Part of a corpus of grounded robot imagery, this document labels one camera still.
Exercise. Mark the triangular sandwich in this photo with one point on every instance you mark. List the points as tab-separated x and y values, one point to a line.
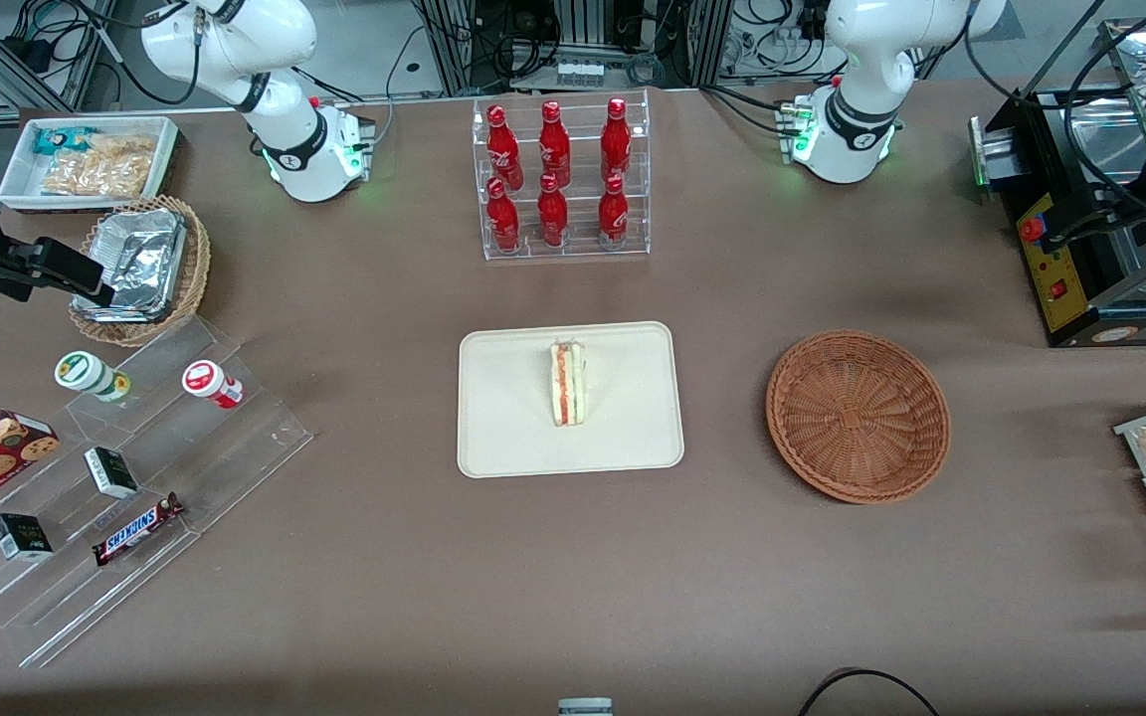
568	388

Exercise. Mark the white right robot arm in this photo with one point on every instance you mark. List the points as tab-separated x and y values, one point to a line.
235	45

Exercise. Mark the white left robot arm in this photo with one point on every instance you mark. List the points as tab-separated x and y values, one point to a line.
861	60

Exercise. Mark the small tan wicker basket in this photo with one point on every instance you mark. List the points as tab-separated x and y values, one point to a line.
197	268

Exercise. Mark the large brown wicker basket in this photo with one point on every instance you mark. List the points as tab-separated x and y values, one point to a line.
857	418

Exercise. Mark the beige plastic tray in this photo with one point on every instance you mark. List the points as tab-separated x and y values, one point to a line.
503	408

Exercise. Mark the aluminium foil container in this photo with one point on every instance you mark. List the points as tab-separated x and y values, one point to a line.
140	259

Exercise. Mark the black yellow food warmer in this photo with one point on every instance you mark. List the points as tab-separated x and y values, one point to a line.
1070	308

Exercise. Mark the green lid white jar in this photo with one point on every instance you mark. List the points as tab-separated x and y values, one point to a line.
86	373

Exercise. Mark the white rectangular bin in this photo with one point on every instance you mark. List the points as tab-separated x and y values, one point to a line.
21	184

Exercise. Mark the clear bag of crackers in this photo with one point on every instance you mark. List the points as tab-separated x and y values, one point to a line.
100	169

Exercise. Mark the teal snack packet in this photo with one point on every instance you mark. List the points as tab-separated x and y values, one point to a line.
64	139

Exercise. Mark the red lid white jar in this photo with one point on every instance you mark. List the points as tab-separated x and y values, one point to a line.
207	382

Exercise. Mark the small black white box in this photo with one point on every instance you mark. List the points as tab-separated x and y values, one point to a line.
21	537
111	472

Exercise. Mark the clear acrylic stepped shelf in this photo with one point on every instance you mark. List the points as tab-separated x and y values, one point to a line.
195	467

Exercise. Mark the snickers chocolate bar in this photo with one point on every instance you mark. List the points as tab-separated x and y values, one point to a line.
135	530

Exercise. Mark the red cola bottle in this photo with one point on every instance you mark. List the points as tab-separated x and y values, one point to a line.
552	217
613	217
554	149
503	221
616	144
504	154

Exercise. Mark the clear acrylic bottle rack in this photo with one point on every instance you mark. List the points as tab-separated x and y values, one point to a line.
583	129

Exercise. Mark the white power strip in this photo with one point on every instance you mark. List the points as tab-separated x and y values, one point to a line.
579	75

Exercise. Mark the small grey device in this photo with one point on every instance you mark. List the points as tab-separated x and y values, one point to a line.
585	708

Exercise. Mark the aluminium frame post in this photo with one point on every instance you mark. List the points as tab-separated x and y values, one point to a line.
449	45
707	40

